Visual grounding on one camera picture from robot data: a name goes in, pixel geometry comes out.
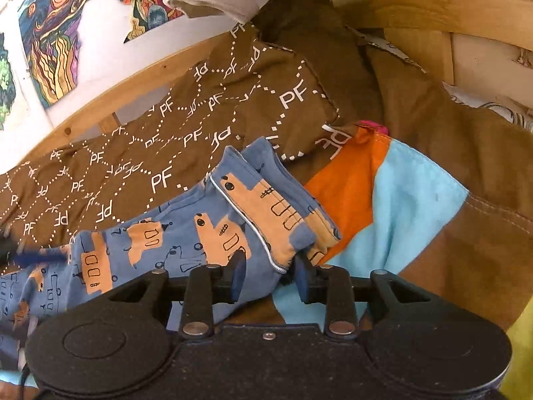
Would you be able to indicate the wooden bed frame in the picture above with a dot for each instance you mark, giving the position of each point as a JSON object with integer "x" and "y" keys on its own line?
{"x": 416, "y": 12}

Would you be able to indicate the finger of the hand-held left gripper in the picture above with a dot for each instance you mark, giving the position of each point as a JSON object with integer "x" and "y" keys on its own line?
{"x": 37, "y": 257}

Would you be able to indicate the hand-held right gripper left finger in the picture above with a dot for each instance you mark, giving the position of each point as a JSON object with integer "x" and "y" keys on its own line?
{"x": 239, "y": 277}

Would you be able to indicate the brown patterned blanket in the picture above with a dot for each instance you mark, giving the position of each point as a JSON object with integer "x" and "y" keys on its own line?
{"x": 175, "y": 112}

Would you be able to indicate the purple and yellow wall poster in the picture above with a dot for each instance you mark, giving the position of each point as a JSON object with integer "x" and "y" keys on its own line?
{"x": 54, "y": 37}

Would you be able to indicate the green and blue wall poster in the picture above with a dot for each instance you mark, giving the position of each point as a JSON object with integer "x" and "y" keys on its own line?
{"x": 5, "y": 83}

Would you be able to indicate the striped cloth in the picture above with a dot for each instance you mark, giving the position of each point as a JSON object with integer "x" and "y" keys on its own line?
{"x": 504, "y": 112}

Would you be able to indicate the yellow-green cloth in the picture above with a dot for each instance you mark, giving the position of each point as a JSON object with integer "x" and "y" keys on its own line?
{"x": 520, "y": 350}

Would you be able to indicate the blue pants with orange print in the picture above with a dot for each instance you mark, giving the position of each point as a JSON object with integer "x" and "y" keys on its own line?
{"x": 175, "y": 237}

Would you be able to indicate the orange and light blue cloth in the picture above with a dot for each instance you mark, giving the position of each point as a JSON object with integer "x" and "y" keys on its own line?
{"x": 399, "y": 200}

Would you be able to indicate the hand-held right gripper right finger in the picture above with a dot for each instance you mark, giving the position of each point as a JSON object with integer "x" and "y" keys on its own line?
{"x": 302, "y": 283}

